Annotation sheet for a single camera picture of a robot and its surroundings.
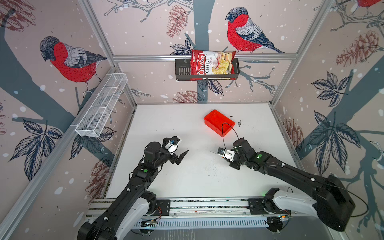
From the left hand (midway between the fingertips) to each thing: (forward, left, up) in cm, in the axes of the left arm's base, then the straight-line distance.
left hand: (180, 144), depth 77 cm
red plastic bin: (+25, -25, -14) cm, 38 cm away
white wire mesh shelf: (+6, +42, +12) cm, 44 cm away
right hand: (-2, -25, -11) cm, 28 cm away
